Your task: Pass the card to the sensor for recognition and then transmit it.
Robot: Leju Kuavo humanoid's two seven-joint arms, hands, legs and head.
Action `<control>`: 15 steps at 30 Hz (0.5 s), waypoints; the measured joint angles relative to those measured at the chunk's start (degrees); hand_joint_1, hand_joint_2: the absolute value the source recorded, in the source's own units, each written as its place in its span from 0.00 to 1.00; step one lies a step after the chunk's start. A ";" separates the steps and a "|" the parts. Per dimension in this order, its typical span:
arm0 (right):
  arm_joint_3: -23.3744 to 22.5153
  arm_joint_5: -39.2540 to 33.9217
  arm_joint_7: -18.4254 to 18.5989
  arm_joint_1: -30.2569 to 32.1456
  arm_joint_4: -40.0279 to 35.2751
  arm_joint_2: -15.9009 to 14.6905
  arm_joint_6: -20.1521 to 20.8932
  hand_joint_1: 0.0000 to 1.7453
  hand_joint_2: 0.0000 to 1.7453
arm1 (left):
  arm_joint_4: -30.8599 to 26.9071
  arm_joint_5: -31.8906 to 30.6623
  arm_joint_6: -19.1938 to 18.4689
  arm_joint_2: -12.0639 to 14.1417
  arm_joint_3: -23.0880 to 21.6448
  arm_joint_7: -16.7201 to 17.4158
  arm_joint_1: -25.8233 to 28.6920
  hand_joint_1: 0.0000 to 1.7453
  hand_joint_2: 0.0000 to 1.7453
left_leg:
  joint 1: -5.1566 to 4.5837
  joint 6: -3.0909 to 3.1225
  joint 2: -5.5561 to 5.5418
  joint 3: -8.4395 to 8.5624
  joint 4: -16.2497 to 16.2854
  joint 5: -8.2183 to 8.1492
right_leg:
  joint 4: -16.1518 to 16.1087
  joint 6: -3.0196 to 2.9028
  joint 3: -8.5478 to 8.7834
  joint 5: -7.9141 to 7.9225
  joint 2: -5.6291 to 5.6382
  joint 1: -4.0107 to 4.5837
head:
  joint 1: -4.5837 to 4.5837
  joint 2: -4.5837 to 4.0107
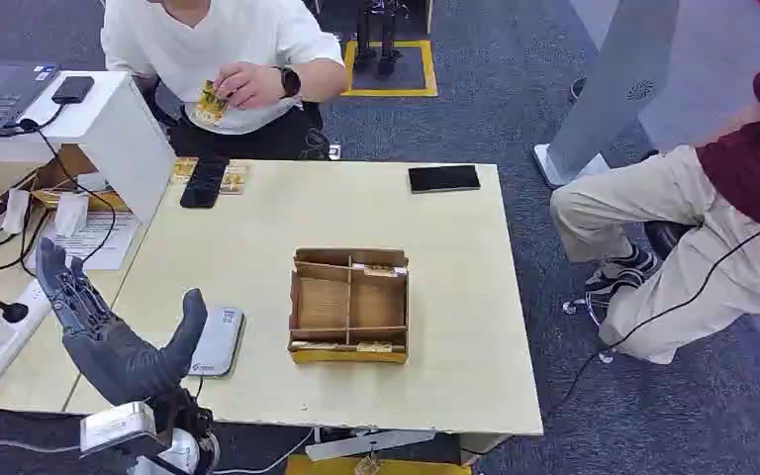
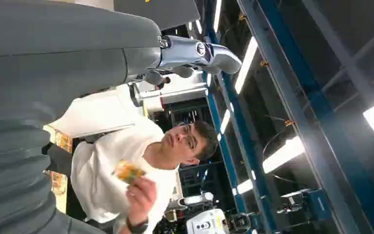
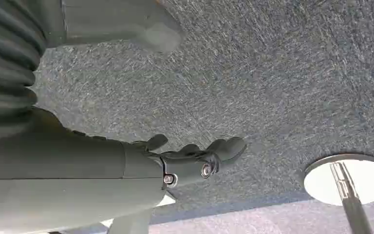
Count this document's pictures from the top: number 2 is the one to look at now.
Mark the person's left hand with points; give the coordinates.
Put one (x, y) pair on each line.
(142, 197)

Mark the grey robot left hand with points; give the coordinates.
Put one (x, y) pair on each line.
(61, 48)

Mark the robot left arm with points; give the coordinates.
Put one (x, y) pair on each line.
(12, 168)

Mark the black wristwatch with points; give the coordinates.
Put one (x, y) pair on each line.
(138, 228)

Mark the person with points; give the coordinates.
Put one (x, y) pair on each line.
(109, 190)

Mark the white machine housing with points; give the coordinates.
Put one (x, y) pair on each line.
(206, 223)

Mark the eyeglasses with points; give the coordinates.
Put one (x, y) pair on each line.
(189, 139)

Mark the blue steel beam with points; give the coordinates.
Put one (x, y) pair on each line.
(322, 109)
(225, 151)

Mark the blue ceiling box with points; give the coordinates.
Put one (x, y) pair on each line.
(317, 203)

